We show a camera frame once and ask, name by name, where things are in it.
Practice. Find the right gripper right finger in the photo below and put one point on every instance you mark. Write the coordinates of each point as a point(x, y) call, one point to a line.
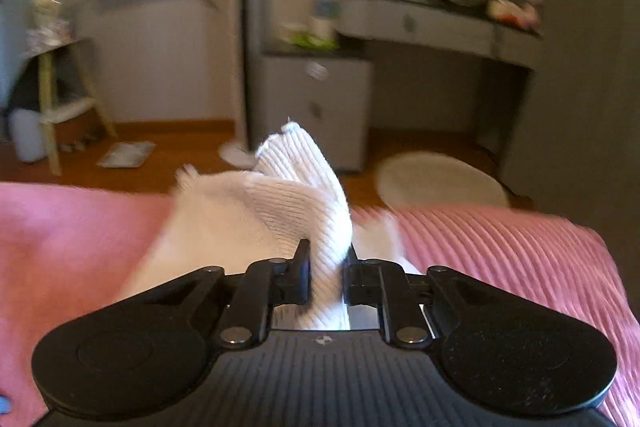
point(398, 298)

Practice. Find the pink plush toy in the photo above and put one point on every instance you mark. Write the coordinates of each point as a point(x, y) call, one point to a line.
point(525, 17)

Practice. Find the flower bouquet on table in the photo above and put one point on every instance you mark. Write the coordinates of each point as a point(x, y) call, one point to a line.
point(49, 27)

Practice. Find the grey vanity desk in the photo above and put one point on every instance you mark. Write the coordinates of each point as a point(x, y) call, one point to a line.
point(442, 70)

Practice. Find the pink ribbed bed blanket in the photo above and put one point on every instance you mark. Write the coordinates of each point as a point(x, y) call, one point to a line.
point(66, 251)

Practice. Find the white bin on floor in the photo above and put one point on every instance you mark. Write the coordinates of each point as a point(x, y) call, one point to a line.
point(26, 135)

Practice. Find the white blue cup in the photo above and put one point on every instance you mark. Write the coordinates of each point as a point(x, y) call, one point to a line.
point(324, 15)

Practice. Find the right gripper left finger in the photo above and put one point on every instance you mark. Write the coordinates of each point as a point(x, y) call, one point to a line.
point(251, 297)

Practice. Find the white black standing panel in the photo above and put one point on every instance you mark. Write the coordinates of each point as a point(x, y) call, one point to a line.
point(246, 32)

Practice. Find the grey small cabinet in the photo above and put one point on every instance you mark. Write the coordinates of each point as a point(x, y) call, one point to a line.
point(328, 96)

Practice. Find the white ribbed knit garment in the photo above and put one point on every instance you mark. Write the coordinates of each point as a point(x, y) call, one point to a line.
point(235, 218)

